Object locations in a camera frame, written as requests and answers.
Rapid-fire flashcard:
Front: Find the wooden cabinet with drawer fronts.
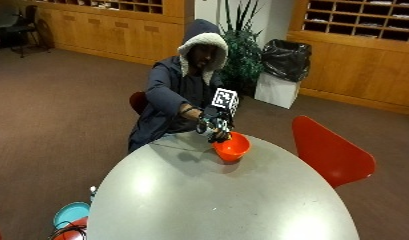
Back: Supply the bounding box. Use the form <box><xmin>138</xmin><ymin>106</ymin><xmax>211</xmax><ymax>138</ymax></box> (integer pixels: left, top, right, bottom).
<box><xmin>33</xmin><ymin>0</ymin><xmax>187</xmax><ymax>66</ymax></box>

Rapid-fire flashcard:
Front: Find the person in dark hooded jacket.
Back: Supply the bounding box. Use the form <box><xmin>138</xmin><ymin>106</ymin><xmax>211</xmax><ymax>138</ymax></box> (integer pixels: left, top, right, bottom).
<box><xmin>126</xmin><ymin>18</ymin><xmax>241</xmax><ymax>154</ymax></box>

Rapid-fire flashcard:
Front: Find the orange plastic bowl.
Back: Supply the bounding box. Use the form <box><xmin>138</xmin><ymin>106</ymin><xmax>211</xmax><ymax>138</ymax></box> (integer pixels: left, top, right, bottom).
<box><xmin>210</xmin><ymin>131</ymin><xmax>251</xmax><ymax>163</ymax></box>

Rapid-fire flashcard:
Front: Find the dark red round chair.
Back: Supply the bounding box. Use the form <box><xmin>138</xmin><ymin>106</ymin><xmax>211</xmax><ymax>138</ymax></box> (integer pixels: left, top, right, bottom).
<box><xmin>128</xmin><ymin>91</ymin><xmax>149</xmax><ymax>116</ymax></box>

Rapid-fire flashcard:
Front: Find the white waste bin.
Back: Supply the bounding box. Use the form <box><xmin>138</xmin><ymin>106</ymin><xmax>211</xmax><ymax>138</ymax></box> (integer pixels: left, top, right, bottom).
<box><xmin>253</xmin><ymin>71</ymin><xmax>302</xmax><ymax>110</ymax></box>

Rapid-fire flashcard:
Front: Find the red chair with pointed back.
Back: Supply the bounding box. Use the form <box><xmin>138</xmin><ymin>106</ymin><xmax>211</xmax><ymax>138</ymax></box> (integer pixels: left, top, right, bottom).
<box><xmin>290</xmin><ymin>115</ymin><xmax>376</xmax><ymax>190</ymax></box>

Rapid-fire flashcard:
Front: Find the thin black cable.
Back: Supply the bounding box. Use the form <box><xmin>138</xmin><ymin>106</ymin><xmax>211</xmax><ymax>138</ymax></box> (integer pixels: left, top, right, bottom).
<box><xmin>149</xmin><ymin>142</ymin><xmax>214</xmax><ymax>154</ymax></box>

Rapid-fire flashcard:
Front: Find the small clear bottle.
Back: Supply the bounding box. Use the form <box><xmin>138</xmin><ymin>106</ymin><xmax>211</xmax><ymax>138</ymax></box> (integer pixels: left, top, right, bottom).
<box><xmin>88</xmin><ymin>185</ymin><xmax>98</xmax><ymax>204</ymax></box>

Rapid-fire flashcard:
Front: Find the wooden cabinet with pigeonhole shelves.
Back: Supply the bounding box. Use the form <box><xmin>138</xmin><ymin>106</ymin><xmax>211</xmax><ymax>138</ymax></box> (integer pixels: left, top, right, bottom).
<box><xmin>285</xmin><ymin>0</ymin><xmax>409</xmax><ymax>117</ymax></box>

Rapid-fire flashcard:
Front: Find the red chair with black cables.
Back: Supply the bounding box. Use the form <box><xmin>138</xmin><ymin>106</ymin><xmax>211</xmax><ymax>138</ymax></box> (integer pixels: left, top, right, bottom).
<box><xmin>48</xmin><ymin>215</ymin><xmax>89</xmax><ymax>240</ymax></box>

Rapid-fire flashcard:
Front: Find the teal round plate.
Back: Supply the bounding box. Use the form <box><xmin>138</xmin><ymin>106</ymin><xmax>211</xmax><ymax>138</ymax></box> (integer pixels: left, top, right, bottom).
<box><xmin>52</xmin><ymin>201</ymin><xmax>90</xmax><ymax>230</ymax></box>

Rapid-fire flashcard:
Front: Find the black bin bag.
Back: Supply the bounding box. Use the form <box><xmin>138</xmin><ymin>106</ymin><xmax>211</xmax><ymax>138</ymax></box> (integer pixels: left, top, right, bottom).
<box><xmin>259</xmin><ymin>38</ymin><xmax>313</xmax><ymax>83</ymax></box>

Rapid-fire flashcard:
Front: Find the white cube of black markers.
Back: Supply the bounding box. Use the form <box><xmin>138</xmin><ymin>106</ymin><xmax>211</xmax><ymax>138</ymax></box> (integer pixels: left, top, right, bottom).
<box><xmin>210</xmin><ymin>87</ymin><xmax>239</xmax><ymax>115</ymax></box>

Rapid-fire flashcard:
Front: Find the green potted plant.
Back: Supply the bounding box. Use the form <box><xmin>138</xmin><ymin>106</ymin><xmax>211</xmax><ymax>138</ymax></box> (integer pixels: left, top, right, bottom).
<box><xmin>217</xmin><ymin>0</ymin><xmax>265</xmax><ymax>96</ymax></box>

